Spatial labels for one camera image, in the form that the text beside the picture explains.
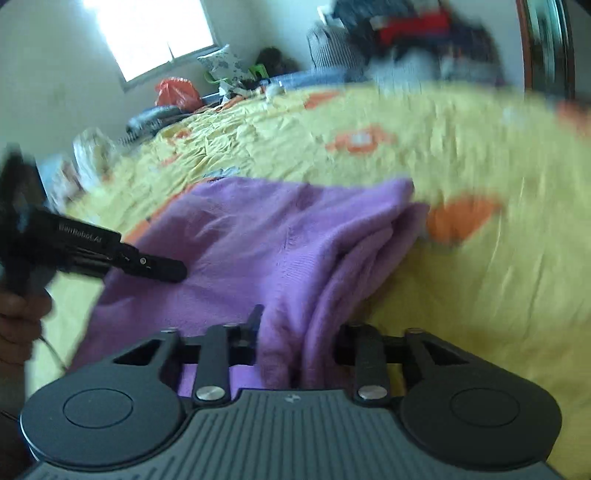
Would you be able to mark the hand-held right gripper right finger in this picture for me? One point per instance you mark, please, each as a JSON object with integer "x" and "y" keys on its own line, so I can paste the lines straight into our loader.
{"x": 369, "y": 360}

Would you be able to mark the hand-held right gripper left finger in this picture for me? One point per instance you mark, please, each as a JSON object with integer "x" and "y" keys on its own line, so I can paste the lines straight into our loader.
{"x": 212, "y": 360}

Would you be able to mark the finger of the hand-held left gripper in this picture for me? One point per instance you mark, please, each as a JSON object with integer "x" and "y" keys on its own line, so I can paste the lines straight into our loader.
{"x": 152, "y": 266}

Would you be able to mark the purple sweater with red trim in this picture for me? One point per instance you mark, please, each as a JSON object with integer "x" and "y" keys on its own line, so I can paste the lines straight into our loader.
{"x": 258, "y": 258}

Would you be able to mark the pile of dark and red clothes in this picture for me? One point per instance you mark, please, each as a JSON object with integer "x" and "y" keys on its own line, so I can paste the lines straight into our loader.
{"x": 415, "y": 37}

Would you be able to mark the person's left hand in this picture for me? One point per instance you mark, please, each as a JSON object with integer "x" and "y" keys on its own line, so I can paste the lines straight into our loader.
{"x": 21, "y": 323}

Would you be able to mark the white plastic bag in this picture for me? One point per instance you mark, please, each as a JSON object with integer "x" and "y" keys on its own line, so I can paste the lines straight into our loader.
{"x": 92, "y": 154}

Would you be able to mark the dark grey rolled cloth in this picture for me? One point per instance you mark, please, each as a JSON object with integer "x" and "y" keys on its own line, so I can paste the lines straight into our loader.
{"x": 154, "y": 117}

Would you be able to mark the orange plastic bag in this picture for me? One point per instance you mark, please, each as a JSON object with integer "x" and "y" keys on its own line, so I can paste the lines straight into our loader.
{"x": 178, "y": 94}

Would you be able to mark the yellow floral bedsheet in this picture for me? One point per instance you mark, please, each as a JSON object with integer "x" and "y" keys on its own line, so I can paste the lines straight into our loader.
{"x": 485, "y": 207}

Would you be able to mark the floral pillow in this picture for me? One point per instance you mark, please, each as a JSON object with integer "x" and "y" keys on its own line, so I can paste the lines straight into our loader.
{"x": 224, "y": 64}

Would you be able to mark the window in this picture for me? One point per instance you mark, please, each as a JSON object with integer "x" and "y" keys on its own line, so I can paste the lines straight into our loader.
{"x": 147, "y": 34}

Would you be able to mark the black round bag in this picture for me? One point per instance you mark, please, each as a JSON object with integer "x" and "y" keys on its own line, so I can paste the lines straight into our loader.
{"x": 273, "y": 61}

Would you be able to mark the wooden framed mirror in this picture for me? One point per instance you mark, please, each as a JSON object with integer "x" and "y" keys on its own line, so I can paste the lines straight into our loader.
{"x": 547, "y": 46}

